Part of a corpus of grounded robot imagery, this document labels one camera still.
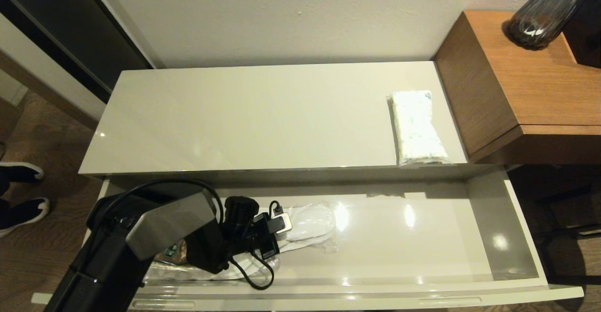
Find white cabinet drawer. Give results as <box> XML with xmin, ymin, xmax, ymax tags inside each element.
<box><xmin>31</xmin><ymin>165</ymin><xmax>585</xmax><ymax>312</ymax></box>

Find black white-soled shoe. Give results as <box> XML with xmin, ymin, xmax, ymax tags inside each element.
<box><xmin>0</xmin><ymin>197</ymin><xmax>51</xmax><ymax>237</ymax></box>
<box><xmin>0</xmin><ymin>162</ymin><xmax>45</xmax><ymax>184</ymax></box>

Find blue patterned tissue pack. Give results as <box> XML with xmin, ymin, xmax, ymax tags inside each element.
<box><xmin>388</xmin><ymin>90</ymin><xmax>454</xmax><ymax>167</ymax></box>

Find black box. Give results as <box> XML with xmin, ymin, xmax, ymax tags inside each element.
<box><xmin>562</xmin><ymin>0</ymin><xmax>601</xmax><ymax>68</ymax></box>

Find brown snack bag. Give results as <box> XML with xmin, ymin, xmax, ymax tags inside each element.
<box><xmin>162</xmin><ymin>239</ymin><xmax>188</xmax><ymax>262</ymax></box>

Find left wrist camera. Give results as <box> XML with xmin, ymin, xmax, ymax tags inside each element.
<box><xmin>269</xmin><ymin>212</ymin><xmax>293</xmax><ymax>234</ymax></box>

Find brown wooden side table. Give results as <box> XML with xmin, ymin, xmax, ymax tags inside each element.
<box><xmin>433</xmin><ymin>11</ymin><xmax>601</xmax><ymax>164</ymax></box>

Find dark ribbed glass vase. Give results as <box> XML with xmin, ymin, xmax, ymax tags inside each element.
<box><xmin>507</xmin><ymin>0</ymin><xmax>599</xmax><ymax>51</ymax></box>

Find packaged white slippers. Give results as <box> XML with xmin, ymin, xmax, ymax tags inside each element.
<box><xmin>143</xmin><ymin>251</ymin><xmax>282</xmax><ymax>283</ymax></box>
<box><xmin>276</xmin><ymin>203</ymin><xmax>339</xmax><ymax>255</ymax></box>

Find grey wood-trimmed door frame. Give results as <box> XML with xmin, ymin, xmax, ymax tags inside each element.
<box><xmin>0</xmin><ymin>14</ymin><xmax>106</xmax><ymax>129</ymax></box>

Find white glossy cabinet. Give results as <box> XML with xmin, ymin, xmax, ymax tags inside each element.
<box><xmin>79</xmin><ymin>62</ymin><xmax>469</xmax><ymax>176</ymax></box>

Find dark door panel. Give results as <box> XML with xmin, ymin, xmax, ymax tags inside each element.
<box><xmin>0</xmin><ymin>0</ymin><xmax>153</xmax><ymax>103</ymax></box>

